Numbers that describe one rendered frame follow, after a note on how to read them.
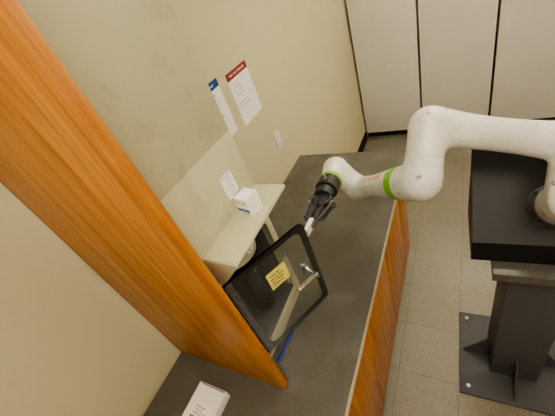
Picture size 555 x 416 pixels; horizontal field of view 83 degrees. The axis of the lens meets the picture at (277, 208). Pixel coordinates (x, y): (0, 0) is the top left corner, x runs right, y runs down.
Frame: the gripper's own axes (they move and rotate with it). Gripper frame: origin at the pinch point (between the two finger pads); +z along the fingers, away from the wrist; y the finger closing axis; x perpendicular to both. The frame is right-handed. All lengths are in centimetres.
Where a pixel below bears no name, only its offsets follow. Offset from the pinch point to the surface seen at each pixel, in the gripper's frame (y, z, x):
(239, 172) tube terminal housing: -11.3, 8.2, -30.9
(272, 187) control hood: -3.1, 6.7, -23.5
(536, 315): 75, -21, 66
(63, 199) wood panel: -29, 45, -51
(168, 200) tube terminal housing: -11, 34, -42
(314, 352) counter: 2.9, 29.7, 33.5
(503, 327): 65, -21, 79
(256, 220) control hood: -1.8, 21.1, -23.5
